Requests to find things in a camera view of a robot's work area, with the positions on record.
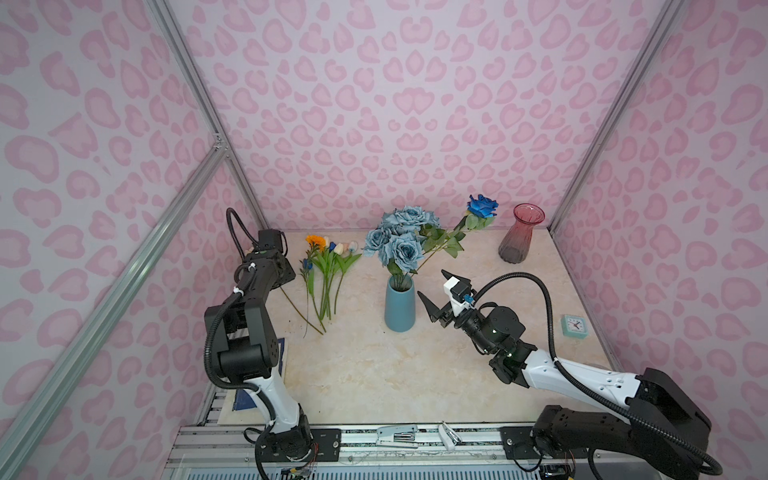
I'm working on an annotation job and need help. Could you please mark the teal ceramic vase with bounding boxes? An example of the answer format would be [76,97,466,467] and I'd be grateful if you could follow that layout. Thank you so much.
[384,275,416,333]

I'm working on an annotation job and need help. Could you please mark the orange carnation stem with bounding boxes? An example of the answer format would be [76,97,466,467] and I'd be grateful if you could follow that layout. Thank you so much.
[300,235,327,321]

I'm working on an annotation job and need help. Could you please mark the dusty blue rose bouquet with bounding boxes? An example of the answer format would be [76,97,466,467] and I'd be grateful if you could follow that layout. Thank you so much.
[362,206,466,292]

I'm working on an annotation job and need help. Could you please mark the blue rose stem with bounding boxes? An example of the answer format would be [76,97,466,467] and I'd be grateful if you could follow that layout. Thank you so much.
[414,194,499,273]

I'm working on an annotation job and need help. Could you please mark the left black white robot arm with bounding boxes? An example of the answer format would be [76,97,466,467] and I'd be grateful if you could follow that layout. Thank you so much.
[203,229,314,461]

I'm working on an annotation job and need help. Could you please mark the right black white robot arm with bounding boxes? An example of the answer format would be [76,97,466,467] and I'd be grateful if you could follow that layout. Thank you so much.
[419,271,723,479]

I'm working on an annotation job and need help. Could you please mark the red glass vase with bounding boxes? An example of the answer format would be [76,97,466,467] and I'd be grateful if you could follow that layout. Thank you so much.
[498,203,546,264]

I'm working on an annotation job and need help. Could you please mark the dark blue tulip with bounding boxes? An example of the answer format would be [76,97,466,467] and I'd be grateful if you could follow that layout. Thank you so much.
[300,258,327,335]

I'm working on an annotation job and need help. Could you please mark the small teal clock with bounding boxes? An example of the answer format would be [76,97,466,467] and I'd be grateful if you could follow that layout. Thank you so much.
[561,315,589,339]

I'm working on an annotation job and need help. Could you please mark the cream pink tulip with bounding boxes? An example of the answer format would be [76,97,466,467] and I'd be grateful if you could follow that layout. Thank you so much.
[321,242,356,320]

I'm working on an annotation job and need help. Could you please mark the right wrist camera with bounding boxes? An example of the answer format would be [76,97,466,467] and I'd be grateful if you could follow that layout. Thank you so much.
[443,286,475,318]

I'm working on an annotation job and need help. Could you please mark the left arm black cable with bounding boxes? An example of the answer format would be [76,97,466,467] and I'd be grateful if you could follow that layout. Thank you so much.
[225,207,260,260]

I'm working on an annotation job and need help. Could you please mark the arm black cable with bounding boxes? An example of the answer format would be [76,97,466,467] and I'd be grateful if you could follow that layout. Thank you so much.
[225,207,260,260]
[473,271,724,477]

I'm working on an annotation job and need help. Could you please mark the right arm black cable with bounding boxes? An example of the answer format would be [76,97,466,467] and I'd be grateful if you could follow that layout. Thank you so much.
[473,271,724,477]

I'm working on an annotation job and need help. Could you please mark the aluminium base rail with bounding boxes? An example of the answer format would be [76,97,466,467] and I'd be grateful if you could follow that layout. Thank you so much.
[161,423,660,479]

